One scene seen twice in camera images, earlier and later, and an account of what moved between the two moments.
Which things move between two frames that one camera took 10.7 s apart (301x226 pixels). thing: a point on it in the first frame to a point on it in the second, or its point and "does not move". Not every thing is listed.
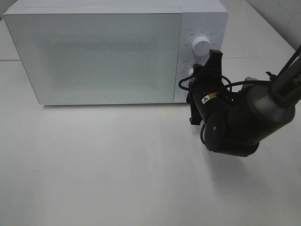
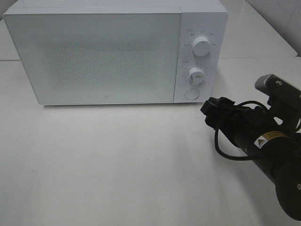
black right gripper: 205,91 to 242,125
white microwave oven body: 114,53 does not move
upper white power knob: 201,46 does not move
